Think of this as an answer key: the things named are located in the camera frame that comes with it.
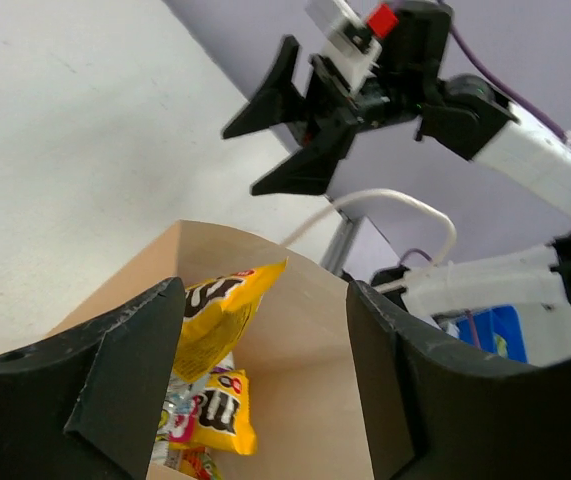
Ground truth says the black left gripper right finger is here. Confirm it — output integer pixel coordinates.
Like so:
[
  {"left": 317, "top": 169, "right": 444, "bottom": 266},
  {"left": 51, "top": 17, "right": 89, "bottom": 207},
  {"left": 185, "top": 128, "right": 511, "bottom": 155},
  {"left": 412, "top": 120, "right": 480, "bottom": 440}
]
[{"left": 346, "top": 281, "right": 571, "bottom": 479}]

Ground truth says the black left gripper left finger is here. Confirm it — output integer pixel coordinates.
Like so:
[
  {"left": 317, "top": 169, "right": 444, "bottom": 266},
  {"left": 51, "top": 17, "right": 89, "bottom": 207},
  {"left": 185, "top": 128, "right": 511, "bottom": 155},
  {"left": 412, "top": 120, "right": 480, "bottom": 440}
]
[{"left": 0, "top": 277, "right": 185, "bottom": 479}]

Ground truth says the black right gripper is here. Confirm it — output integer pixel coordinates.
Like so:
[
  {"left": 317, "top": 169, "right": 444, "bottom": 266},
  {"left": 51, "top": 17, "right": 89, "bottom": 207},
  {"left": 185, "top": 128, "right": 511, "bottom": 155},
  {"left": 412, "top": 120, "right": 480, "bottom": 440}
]
[{"left": 221, "top": 35, "right": 420, "bottom": 196}]

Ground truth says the yellow M&M's packet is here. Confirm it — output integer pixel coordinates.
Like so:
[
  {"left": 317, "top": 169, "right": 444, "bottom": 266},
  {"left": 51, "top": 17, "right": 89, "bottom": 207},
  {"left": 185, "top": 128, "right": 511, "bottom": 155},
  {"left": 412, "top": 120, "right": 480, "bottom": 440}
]
[{"left": 168, "top": 370, "right": 258, "bottom": 455}]

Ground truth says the small yellow snack packet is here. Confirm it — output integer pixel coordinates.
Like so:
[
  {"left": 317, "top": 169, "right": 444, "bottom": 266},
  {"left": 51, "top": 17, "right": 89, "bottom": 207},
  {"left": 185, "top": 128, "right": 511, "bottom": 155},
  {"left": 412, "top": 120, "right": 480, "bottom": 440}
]
[{"left": 172, "top": 260, "right": 287, "bottom": 383}]

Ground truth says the small blue silver packet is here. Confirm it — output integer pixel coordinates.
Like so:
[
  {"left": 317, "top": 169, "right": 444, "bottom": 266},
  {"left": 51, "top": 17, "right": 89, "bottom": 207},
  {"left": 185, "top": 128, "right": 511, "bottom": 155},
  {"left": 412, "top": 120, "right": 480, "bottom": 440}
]
[{"left": 155, "top": 353, "right": 235, "bottom": 444}]

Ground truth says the orange fruit candy bag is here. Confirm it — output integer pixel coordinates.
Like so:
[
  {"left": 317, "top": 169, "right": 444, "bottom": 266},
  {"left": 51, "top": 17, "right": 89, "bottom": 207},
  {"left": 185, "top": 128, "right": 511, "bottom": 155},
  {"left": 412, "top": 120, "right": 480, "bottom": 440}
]
[{"left": 151, "top": 442, "right": 223, "bottom": 480}]

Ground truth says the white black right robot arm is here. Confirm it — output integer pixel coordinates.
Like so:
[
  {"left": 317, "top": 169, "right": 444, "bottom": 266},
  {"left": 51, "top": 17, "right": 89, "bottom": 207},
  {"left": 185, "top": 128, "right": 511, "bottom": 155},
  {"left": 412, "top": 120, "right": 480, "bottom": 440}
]
[{"left": 222, "top": 1, "right": 571, "bottom": 317}]

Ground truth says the brown paper bag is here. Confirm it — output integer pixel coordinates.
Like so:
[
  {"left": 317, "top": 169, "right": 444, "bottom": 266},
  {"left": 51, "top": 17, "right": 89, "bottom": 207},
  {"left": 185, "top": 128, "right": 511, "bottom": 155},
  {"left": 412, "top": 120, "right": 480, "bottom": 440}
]
[{"left": 59, "top": 220, "right": 373, "bottom": 479}]

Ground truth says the blue box in background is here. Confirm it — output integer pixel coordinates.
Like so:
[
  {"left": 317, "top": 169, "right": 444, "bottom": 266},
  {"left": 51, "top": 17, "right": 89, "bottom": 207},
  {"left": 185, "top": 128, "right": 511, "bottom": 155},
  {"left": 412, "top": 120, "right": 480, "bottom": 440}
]
[{"left": 455, "top": 305, "right": 528, "bottom": 363}]

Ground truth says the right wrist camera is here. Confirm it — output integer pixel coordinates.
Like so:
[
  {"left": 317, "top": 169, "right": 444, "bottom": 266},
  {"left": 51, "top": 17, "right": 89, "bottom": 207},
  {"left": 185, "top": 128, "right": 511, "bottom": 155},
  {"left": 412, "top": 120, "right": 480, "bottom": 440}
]
[{"left": 306, "top": 0, "right": 399, "bottom": 94}]

